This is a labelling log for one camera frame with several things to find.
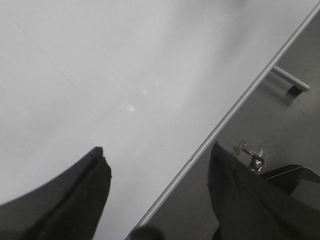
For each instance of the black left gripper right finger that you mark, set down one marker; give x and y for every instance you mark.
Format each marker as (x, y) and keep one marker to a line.
(249, 208)

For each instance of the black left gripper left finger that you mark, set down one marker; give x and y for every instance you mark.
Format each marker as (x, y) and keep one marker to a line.
(68, 207)

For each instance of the white whiteboard with frame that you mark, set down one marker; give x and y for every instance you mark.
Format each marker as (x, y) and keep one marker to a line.
(152, 82)

